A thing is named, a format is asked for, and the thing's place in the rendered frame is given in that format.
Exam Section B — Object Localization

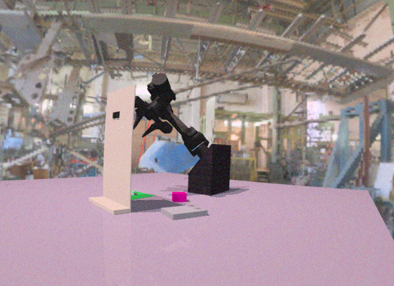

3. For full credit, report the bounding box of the green square marker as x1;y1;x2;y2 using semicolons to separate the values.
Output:
131;191;154;200

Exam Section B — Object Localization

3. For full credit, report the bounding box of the magenta block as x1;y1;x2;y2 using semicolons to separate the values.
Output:
172;192;187;202

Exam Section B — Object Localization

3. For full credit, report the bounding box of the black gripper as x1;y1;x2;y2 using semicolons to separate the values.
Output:
133;96;172;138

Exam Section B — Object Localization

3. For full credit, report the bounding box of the peach panel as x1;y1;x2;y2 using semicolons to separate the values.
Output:
89;84;137;215

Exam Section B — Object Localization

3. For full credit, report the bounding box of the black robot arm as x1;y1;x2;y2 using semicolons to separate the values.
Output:
147;73;209;158

